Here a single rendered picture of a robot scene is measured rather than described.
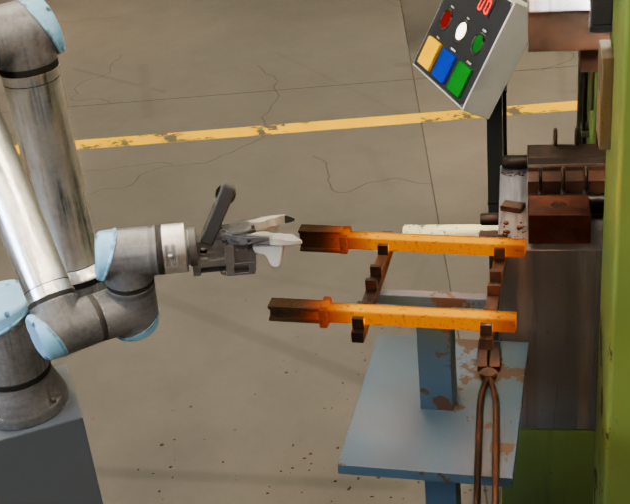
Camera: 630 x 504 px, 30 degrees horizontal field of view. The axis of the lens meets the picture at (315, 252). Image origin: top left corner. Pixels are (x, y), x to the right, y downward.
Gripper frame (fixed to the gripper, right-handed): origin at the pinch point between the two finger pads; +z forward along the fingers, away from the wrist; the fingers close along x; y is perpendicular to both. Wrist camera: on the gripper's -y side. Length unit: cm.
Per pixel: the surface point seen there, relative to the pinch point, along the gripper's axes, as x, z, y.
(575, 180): -21, 58, 2
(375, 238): 0.1, 13.9, 3.6
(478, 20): -78, 53, -25
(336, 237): -2.9, 7.1, 3.7
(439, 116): -295, 88, 41
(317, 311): 20.8, 0.5, 9.0
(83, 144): -317, -68, 45
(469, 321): 29.6, 24.2, 10.0
